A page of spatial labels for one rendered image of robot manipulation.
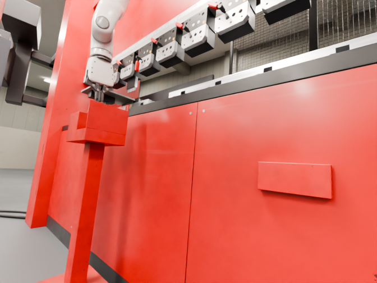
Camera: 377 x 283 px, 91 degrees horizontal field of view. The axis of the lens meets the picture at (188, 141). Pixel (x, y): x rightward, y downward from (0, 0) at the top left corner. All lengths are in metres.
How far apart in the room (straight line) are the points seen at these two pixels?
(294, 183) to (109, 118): 0.66
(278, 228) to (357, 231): 0.14
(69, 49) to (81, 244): 1.80
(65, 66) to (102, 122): 1.45
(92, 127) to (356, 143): 0.76
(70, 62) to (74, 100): 0.36
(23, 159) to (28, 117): 1.80
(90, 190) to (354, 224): 0.81
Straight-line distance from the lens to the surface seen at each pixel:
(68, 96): 2.12
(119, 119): 0.82
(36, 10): 2.50
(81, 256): 0.92
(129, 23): 1.68
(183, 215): 0.69
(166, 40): 1.19
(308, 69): 0.57
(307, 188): 0.49
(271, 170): 0.50
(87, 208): 0.87
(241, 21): 0.89
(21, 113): 10.37
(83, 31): 2.41
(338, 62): 0.57
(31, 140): 10.34
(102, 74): 0.86
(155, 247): 0.81
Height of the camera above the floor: 0.59
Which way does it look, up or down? 8 degrees up
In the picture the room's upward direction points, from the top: 4 degrees clockwise
